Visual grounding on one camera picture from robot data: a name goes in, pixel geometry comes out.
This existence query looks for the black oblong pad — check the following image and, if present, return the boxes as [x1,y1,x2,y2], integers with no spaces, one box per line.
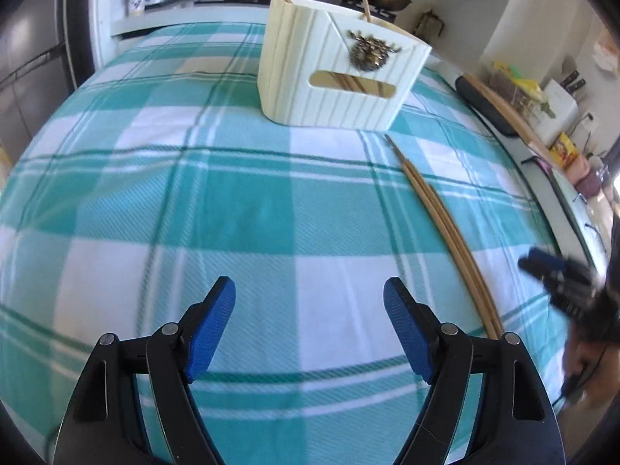
[455,76,522,137]

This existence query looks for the white knife block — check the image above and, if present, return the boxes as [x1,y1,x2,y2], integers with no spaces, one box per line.
[530,80,580,144]

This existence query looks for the grey refrigerator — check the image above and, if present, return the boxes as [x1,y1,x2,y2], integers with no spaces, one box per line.
[0,0,94,156]

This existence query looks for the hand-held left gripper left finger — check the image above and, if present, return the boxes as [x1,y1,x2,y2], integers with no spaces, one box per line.
[51,276,237,465]

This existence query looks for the wooden cutting board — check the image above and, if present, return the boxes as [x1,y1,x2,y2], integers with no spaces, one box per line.
[462,72,563,168]

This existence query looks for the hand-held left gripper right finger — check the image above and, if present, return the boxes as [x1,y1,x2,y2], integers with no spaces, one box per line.
[382,276,567,465]

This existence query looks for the glass pitcher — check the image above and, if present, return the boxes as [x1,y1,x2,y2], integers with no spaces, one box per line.
[415,9,444,45]

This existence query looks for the hanging printed bag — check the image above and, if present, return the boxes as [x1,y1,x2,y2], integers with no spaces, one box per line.
[591,29,620,74]

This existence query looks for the yellow plastic bag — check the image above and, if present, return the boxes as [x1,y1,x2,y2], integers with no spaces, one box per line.
[491,60,543,102]

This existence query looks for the teal checked tablecloth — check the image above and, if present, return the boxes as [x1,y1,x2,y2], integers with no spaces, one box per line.
[0,22,598,465]

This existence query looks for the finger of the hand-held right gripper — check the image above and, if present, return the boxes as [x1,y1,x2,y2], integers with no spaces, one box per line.
[547,258,600,310]
[517,246,570,278]

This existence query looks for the person's right hand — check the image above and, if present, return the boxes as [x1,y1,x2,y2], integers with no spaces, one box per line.
[563,336,615,408]

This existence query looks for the cream utensil holder box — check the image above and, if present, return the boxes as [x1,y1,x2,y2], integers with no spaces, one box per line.
[257,0,433,130]

